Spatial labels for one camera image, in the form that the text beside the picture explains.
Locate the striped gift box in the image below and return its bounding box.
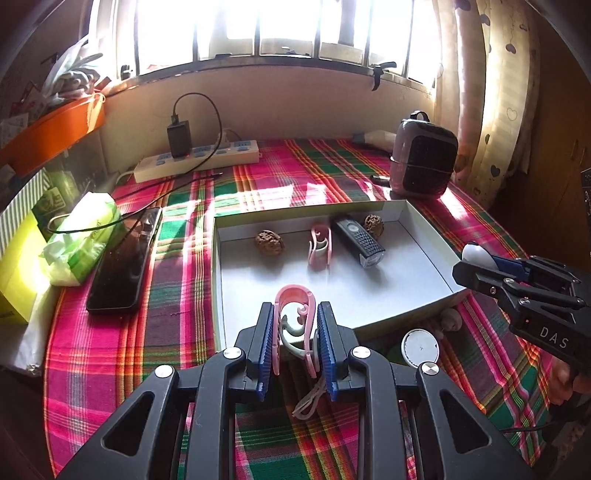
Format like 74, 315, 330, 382
0, 168, 49, 257

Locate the white and black round gadget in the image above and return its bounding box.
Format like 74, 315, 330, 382
462, 242, 497, 271

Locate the black window hook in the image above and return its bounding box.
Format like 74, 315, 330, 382
369, 61, 398, 92

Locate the green and white cardboard box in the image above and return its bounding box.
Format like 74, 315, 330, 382
211, 199, 468, 354

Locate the white cable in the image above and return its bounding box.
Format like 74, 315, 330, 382
292, 376, 326, 421

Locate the white dome-shaped gadget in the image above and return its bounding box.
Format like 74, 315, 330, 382
438, 308, 463, 332

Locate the white plastic bag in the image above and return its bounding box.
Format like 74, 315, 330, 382
41, 34, 112, 104

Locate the heart print curtain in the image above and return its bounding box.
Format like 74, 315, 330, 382
431, 0, 555, 204

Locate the black charger adapter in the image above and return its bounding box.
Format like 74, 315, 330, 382
166, 121, 191, 158

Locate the green printed box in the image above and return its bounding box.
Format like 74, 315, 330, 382
31, 173, 79, 241

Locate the black bike light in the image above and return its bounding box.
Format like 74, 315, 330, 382
331, 218, 386, 271

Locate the yellow cardboard box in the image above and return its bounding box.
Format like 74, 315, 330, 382
0, 212, 58, 324

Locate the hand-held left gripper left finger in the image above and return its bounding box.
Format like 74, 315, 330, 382
55, 302, 278, 480

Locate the large brown walnut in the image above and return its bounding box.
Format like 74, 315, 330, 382
255, 230, 286, 256

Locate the person's right hand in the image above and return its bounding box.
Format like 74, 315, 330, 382
551, 359, 591, 408

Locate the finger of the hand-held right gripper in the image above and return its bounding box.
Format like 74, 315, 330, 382
451, 261, 587, 324
491, 255, 583, 296

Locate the small grey desk heater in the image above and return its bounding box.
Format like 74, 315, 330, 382
389, 111, 459, 199

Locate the barred window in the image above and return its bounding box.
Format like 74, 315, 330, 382
88, 0, 444, 89

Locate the plaid tablecloth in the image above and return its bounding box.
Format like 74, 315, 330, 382
44, 137, 561, 478

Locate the white power strip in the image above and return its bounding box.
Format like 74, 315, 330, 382
133, 138, 260, 183

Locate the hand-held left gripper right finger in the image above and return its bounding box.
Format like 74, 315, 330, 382
316, 300, 539, 480

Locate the black smartphone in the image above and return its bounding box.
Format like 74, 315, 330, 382
86, 207, 163, 316

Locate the small brown walnut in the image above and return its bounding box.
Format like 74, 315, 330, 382
364, 213, 386, 240

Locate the orange plastic tray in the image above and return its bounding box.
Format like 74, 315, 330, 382
0, 92, 107, 178

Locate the pink plastic clip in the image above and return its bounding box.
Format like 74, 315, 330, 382
307, 224, 334, 268
272, 285, 319, 377

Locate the black charger cable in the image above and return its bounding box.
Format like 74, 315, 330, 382
46, 92, 227, 241

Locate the dark wooden cabinet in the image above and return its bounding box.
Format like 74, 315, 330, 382
489, 60, 591, 259

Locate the green tissue pack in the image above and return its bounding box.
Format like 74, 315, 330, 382
41, 191, 123, 287

